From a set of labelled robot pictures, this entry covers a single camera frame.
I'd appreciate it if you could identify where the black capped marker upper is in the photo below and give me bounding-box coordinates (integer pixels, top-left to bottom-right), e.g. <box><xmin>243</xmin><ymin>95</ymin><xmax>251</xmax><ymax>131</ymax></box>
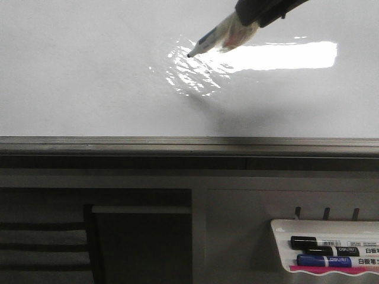
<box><xmin>290</xmin><ymin>235</ymin><xmax>378</xmax><ymax>249</ymax></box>

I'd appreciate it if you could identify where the blue capped marker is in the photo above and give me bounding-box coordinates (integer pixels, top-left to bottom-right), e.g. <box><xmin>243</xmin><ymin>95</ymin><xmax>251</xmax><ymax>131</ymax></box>
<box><xmin>296</xmin><ymin>254</ymin><xmax>379</xmax><ymax>267</ymax></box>

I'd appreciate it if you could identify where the white marker tray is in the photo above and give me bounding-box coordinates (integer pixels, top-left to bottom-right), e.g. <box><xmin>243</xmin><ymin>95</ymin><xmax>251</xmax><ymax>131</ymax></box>
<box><xmin>271</xmin><ymin>219</ymin><xmax>378</xmax><ymax>283</ymax></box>

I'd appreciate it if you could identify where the taped whiteboard marker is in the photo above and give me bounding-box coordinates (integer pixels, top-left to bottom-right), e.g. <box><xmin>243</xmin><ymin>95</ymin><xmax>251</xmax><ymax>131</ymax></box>
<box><xmin>187</xmin><ymin>12</ymin><xmax>259</xmax><ymax>58</ymax></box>

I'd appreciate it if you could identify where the white whiteboard with metal frame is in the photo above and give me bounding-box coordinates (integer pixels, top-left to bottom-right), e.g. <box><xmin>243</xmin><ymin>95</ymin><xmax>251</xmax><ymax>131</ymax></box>
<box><xmin>1</xmin><ymin>1</ymin><xmax>378</xmax><ymax>157</ymax></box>

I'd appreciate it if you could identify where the black capped marker middle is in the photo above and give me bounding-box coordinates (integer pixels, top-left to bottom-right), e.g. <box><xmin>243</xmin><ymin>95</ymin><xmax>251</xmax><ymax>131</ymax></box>
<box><xmin>304</xmin><ymin>246</ymin><xmax>379</xmax><ymax>257</ymax></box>

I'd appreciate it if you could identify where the black capped marker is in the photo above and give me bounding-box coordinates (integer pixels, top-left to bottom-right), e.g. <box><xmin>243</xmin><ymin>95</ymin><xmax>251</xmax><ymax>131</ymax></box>
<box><xmin>290</xmin><ymin>235</ymin><xmax>378</xmax><ymax>249</ymax></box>
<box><xmin>304</xmin><ymin>246</ymin><xmax>379</xmax><ymax>257</ymax></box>

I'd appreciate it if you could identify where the black striped chair back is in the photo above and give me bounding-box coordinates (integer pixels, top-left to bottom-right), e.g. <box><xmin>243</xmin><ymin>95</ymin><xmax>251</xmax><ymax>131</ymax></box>
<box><xmin>1</xmin><ymin>204</ymin><xmax>104</xmax><ymax>283</ymax></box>

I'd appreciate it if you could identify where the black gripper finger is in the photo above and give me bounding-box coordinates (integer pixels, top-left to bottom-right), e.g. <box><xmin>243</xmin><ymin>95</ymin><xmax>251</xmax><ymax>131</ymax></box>
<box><xmin>235</xmin><ymin>0</ymin><xmax>279</xmax><ymax>26</ymax></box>
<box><xmin>258</xmin><ymin>0</ymin><xmax>307</xmax><ymax>28</ymax></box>

